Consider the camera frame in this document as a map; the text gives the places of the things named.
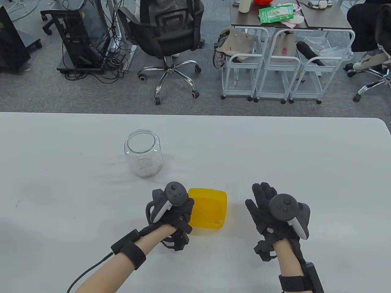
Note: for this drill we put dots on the person's right hand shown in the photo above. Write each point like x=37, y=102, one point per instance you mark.
x=261, y=210

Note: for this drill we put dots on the person's left hand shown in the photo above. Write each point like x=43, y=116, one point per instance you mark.
x=180, y=216

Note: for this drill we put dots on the yellow plastic food container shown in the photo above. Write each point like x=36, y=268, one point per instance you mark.
x=207, y=207

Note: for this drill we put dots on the white rice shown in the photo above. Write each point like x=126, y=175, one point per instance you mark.
x=145, y=166

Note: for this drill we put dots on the clear glass jar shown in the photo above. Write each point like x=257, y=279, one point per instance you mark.
x=143, y=143

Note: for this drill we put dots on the person's left forearm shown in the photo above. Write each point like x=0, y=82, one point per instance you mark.
x=116, y=271

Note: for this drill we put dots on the person's right forearm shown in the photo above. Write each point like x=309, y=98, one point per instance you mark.
x=288, y=262

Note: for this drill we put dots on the grey right hand controller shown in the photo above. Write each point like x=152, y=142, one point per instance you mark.
x=284, y=207

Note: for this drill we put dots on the grey hand controller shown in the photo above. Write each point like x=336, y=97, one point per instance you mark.
x=284, y=207
x=175, y=193

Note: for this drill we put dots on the grey left hand controller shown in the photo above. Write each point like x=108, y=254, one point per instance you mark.
x=175, y=193

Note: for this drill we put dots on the white metal trolley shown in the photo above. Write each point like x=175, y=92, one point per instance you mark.
x=328, y=73
x=227, y=76
x=262, y=79

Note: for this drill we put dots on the black rolled umbrella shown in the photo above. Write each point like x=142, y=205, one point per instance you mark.
x=308, y=52

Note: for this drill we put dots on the beige tote bag red print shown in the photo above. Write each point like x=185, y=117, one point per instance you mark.
x=284, y=45

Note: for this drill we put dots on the chrome base office chair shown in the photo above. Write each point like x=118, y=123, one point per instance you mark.
x=371, y=82

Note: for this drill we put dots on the beige patterned bag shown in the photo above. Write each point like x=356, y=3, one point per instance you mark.
x=236, y=42

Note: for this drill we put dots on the clear plastic bag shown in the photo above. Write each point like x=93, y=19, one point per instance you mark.
x=333, y=50

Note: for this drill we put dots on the black rolling stand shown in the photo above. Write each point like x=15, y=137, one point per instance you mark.
x=81, y=67

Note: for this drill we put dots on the black mesh office chair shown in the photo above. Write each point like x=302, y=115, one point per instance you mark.
x=171, y=33

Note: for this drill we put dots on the pink white packet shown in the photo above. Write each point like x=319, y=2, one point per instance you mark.
x=294, y=21

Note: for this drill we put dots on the brown tabletop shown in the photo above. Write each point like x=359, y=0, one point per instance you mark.
x=244, y=19
x=327, y=19

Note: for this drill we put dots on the green packet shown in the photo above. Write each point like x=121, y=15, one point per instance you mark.
x=275, y=14

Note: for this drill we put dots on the white bottle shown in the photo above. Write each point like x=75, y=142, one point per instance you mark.
x=244, y=6

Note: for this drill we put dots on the black computer tower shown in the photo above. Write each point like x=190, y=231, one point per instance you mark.
x=82, y=33

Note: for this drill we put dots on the orange round object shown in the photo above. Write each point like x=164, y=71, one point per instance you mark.
x=262, y=1

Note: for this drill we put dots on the small white device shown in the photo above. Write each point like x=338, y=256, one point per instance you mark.
x=319, y=3

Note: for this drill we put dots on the black caster base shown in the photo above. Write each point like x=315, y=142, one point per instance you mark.
x=47, y=21

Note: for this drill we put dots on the black equipment cabinet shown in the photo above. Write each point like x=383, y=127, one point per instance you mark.
x=12, y=45

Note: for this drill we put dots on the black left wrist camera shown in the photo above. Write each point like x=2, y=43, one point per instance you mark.
x=180, y=241

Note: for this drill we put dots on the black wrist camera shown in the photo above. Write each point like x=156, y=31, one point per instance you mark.
x=180, y=241
x=263, y=250

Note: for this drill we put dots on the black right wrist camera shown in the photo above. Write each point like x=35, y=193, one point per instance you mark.
x=263, y=250

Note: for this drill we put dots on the white desk leg frame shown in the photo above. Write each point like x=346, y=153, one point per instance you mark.
x=122, y=30

